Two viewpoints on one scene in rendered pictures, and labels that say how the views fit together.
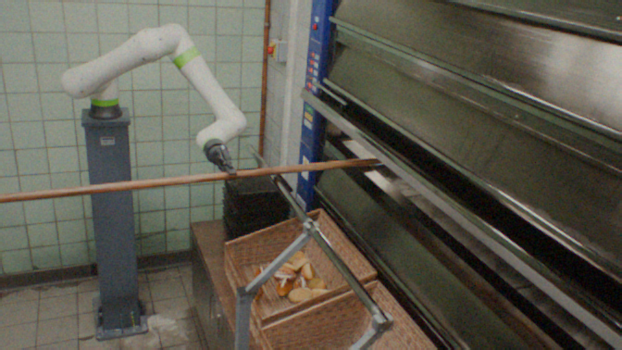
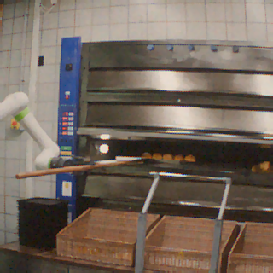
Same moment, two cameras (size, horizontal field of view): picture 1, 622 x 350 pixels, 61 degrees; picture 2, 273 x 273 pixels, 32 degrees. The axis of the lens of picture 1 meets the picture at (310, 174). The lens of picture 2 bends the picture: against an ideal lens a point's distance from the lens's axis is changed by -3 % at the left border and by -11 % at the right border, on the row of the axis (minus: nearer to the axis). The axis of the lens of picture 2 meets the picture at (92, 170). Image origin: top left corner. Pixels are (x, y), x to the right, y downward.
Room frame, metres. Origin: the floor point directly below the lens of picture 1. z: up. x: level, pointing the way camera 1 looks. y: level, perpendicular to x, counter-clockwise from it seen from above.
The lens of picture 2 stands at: (-0.71, 2.22, 1.43)
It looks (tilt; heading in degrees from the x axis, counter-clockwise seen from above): 5 degrees down; 322
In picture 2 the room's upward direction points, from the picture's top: 2 degrees clockwise
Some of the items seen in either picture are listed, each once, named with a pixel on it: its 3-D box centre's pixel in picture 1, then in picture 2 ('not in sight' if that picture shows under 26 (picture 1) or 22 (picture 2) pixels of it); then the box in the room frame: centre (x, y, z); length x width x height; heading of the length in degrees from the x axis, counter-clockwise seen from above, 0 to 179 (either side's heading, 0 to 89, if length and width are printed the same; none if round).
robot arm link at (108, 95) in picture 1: (101, 81); not in sight; (2.29, 0.97, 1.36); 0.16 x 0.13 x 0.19; 166
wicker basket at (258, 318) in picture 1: (294, 270); (109, 235); (1.90, 0.03, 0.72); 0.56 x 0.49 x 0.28; 25
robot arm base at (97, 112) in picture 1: (105, 105); not in sight; (2.35, 0.99, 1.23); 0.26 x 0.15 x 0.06; 22
